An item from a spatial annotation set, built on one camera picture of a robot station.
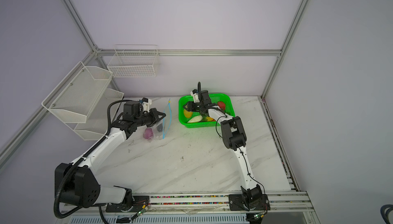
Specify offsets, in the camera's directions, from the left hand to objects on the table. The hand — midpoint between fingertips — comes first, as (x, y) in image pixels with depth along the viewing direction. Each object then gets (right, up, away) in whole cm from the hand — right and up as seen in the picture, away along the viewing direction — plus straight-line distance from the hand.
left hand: (165, 115), depth 81 cm
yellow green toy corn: (+24, -3, +21) cm, 32 cm away
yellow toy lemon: (+10, 0, +19) cm, 22 cm away
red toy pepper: (+34, +7, +27) cm, 44 cm away
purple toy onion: (-14, -12, +12) cm, 22 cm away
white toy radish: (+15, -3, +21) cm, 26 cm away
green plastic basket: (+30, +11, +34) cm, 47 cm away
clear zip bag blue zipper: (-6, -10, +15) cm, 19 cm away
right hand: (+8, +6, +22) cm, 24 cm away
